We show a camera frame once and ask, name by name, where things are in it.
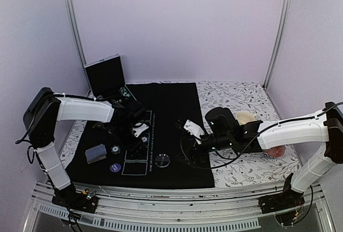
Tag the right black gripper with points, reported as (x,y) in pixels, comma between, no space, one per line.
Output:
(195,150)

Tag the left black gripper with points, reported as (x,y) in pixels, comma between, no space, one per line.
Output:
(134,146)

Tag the aluminium poker chip case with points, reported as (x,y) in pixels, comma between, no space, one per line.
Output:
(106,77)

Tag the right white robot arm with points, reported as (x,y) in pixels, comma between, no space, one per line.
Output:
(324,126)

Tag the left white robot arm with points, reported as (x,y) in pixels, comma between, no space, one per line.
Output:
(49,108)

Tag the green chip stack in case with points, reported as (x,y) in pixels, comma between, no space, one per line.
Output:
(125,92)

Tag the cream white cup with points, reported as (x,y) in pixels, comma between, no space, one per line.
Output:
(244,117)

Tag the red black triangle piece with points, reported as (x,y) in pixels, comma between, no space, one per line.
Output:
(98,126)

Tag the floral white tablecloth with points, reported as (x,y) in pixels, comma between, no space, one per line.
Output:
(249,168)

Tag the blue playing card deck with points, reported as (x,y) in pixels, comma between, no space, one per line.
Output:
(95,153)

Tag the red patterned bowl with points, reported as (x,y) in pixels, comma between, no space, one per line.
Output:
(275,152)

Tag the purple small blind button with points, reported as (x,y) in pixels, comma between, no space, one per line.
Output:
(115,168)

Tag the black poker mat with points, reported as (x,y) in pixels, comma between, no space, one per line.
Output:
(165,104)

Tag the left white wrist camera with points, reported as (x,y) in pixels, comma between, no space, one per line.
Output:
(138,129)

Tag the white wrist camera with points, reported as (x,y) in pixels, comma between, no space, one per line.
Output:
(138,129)
(192,129)

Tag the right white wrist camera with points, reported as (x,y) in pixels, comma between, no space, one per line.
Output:
(192,129)

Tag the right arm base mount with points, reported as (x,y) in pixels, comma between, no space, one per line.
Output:
(287,198)

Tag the aluminium front rail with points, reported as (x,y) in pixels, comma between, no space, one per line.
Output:
(214,209)

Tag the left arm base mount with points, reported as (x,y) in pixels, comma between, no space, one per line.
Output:
(85,201)

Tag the left aluminium frame post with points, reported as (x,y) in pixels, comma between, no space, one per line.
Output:
(75,31)

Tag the aluminium frame post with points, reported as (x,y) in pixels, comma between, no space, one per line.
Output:
(75,31)
(277,43)

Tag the right aluminium frame post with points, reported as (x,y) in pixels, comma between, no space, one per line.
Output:
(277,43)

